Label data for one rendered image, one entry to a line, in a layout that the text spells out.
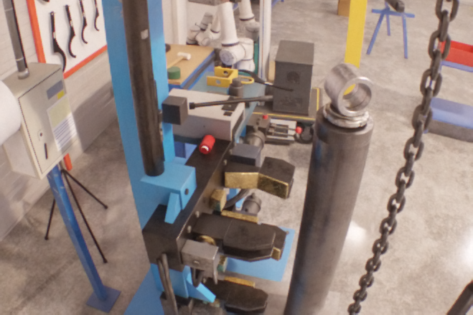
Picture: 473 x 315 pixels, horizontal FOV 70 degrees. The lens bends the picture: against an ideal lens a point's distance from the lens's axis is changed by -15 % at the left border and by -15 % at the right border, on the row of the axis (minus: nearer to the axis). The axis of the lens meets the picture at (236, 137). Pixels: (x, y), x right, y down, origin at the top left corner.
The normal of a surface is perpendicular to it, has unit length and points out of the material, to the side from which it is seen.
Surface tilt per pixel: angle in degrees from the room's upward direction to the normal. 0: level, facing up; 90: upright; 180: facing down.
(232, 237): 0
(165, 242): 90
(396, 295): 0
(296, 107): 90
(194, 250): 0
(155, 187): 90
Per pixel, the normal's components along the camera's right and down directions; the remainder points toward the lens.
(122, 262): 0.00, -0.83
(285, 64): -0.19, 0.55
